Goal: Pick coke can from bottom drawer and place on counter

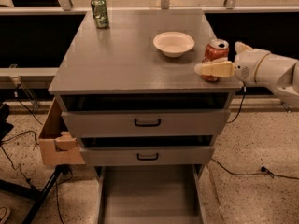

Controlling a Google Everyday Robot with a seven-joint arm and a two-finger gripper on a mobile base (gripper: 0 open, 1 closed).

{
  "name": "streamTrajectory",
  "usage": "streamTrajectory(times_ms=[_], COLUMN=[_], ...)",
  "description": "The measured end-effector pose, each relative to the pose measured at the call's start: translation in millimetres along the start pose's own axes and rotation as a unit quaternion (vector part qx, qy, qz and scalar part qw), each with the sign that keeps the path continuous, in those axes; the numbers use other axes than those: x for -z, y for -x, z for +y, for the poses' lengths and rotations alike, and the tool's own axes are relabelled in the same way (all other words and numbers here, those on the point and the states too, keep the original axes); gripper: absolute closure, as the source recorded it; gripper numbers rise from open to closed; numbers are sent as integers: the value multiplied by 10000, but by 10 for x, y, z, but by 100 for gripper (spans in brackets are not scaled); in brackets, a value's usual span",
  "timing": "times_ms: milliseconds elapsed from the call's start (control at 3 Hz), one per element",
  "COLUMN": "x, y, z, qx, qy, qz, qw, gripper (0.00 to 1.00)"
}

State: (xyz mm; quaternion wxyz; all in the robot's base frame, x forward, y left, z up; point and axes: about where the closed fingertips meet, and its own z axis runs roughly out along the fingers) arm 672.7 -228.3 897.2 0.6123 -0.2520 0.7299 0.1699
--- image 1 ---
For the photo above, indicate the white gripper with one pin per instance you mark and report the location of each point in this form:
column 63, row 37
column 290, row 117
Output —
column 248, row 65

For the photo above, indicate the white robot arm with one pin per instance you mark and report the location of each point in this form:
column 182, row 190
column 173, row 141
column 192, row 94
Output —
column 258, row 68

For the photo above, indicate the white bowl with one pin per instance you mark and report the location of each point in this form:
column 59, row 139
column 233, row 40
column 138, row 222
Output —
column 173, row 44

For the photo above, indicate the grey open bottom drawer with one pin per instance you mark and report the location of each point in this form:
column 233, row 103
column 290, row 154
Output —
column 162, row 194

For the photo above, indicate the red coke can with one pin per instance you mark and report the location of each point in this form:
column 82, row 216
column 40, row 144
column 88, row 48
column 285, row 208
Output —
column 216, row 51

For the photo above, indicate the grey middle drawer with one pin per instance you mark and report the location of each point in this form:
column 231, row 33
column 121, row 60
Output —
column 133, row 156

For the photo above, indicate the cardboard box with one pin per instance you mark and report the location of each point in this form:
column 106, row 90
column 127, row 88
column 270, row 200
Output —
column 57, row 145

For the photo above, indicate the black tripod stand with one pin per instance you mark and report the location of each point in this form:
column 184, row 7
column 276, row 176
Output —
column 38, row 196

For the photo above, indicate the green soda can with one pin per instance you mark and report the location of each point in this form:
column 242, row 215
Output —
column 99, row 11

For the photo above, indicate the grey drawer cabinet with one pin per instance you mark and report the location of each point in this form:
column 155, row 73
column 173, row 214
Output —
column 118, row 69

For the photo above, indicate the grey top drawer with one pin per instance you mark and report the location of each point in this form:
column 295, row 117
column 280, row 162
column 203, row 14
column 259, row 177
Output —
column 137, row 124

